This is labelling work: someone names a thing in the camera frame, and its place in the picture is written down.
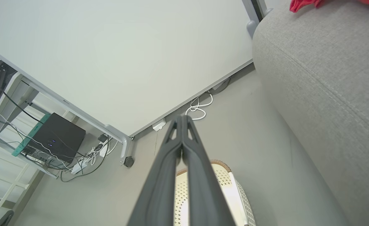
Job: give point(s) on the white partition panel grey frame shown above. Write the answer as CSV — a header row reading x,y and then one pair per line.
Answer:
x,y
124,56

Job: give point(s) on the grey partition foot upright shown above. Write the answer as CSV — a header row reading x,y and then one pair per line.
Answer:
x,y
268,11
252,26

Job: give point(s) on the white metal desk frame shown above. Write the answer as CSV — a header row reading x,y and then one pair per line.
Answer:
x,y
11,103

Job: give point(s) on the grey partition leg with caster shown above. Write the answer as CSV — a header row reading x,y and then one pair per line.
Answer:
x,y
123,141

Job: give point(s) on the black computer box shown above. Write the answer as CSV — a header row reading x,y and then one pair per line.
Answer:
x,y
58,135

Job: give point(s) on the black caster wheel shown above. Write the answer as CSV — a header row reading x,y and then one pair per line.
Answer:
x,y
129,162

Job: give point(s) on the red garment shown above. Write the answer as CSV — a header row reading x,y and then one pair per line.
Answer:
x,y
303,3

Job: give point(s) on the teal green board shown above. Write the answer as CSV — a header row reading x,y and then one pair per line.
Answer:
x,y
30,135

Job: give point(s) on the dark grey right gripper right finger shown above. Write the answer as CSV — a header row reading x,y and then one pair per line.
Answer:
x,y
200,182

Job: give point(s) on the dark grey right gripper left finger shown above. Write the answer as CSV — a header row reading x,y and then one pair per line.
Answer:
x,y
164,175

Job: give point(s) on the white partition panel narrow view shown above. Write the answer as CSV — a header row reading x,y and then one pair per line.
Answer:
x,y
272,2

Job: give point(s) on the cream perforated laundry basket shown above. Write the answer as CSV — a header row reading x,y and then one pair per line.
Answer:
x,y
234,194

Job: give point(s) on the grey fabric sofa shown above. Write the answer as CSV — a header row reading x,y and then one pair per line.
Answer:
x,y
328,94

